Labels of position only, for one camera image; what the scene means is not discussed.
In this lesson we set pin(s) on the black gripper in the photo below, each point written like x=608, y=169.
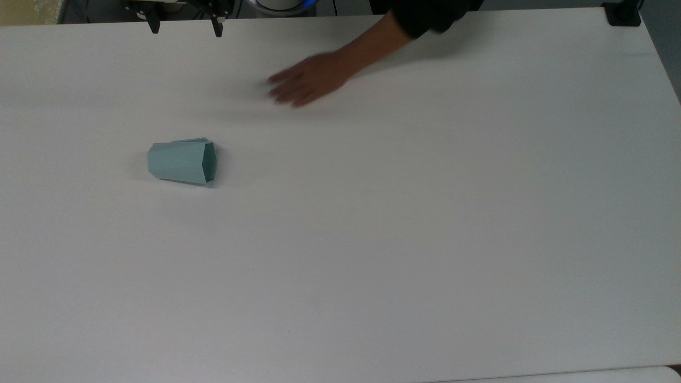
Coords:
x=208, y=5

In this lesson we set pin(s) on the light teal faceted cup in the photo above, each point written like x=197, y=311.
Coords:
x=181, y=162

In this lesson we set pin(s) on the person's bare forearm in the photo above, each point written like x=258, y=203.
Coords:
x=372, y=45

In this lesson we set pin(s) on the person's bare hand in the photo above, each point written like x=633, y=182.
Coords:
x=314, y=77

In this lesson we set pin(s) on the beige board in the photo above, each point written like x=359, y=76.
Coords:
x=29, y=11

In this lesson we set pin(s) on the black sleeve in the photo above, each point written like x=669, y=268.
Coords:
x=425, y=13

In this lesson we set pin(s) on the black table clamp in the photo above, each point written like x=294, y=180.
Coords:
x=622, y=13

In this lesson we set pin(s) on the white adjacent table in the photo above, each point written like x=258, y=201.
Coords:
x=574, y=375

